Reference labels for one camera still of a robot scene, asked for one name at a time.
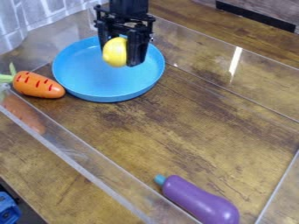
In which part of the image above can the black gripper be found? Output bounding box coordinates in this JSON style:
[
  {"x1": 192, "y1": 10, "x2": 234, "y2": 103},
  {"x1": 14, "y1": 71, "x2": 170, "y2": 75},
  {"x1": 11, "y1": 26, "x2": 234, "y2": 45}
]
[{"x1": 93, "y1": 0, "x2": 154, "y2": 67}]

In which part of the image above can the orange toy carrot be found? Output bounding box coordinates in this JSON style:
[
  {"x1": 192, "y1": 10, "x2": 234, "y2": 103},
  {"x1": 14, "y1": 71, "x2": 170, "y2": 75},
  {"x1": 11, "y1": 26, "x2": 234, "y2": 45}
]
[{"x1": 0, "y1": 63, "x2": 65, "y2": 99}]

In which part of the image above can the yellow toy lemon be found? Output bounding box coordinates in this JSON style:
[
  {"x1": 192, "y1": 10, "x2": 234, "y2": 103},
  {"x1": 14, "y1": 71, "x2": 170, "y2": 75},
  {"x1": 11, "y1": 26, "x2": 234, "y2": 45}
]
[{"x1": 102, "y1": 37, "x2": 126, "y2": 67}]

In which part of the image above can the blue round tray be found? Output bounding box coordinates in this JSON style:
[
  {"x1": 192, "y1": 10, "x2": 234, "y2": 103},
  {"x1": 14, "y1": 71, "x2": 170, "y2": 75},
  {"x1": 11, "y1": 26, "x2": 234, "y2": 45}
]
[{"x1": 50, "y1": 36, "x2": 165, "y2": 102}]

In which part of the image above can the white patterned curtain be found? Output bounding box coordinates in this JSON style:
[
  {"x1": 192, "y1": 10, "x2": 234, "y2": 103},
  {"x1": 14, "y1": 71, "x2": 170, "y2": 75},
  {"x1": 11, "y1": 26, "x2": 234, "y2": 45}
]
[{"x1": 0, "y1": 0, "x2": 108, "y2": 54}]

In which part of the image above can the clear acrylic enclosure wall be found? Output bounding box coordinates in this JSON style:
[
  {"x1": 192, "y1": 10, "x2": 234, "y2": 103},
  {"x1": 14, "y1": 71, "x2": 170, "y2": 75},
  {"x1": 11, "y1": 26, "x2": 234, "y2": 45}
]
[{"x1": 0, "y1": 0, "x2": 299, "y2": 224}]

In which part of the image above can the blue object at corner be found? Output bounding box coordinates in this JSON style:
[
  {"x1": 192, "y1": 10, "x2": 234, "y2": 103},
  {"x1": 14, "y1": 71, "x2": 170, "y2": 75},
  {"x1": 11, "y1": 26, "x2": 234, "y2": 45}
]
[{"x1": 0, "y1": 192, "x2": 21, "y2": 224}]

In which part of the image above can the purple toy eggplant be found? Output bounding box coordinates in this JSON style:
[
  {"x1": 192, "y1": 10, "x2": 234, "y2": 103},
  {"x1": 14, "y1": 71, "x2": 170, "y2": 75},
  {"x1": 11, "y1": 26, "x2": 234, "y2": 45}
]
[{"x1": 153, "y1": 174, "x2": 238, "y2": 224}]

